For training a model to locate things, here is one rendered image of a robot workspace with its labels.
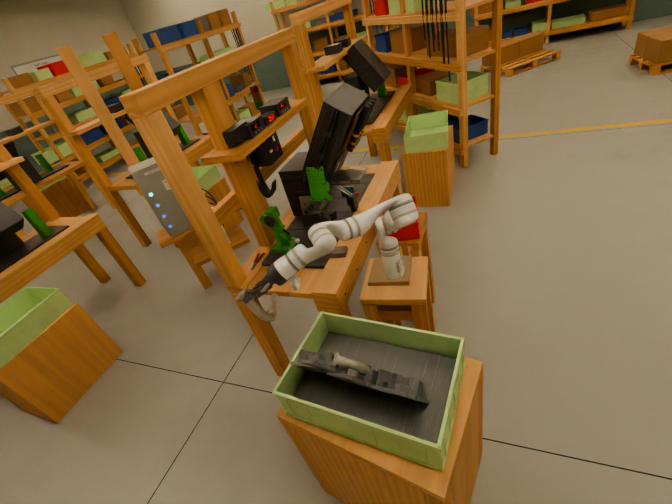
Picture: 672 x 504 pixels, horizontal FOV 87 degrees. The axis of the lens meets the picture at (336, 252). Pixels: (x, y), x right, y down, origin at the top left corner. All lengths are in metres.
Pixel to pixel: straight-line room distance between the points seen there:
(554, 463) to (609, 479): 0.22
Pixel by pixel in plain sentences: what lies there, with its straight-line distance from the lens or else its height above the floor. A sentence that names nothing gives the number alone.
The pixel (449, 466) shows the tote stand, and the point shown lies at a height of 0.79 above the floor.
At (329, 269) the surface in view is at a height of 0.90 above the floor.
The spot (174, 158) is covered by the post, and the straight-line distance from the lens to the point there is 1.79.
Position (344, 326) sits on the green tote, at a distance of 1.61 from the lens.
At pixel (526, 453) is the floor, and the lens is 2.30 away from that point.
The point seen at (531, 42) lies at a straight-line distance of 8.97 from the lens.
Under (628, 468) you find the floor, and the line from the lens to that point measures 2.38.
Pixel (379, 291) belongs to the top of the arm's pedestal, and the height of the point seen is 0.85.
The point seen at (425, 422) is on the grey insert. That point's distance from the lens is 1.38.
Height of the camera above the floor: 2.08
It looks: 35 degrees down
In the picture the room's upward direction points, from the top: 17 degrees counter-clockwise
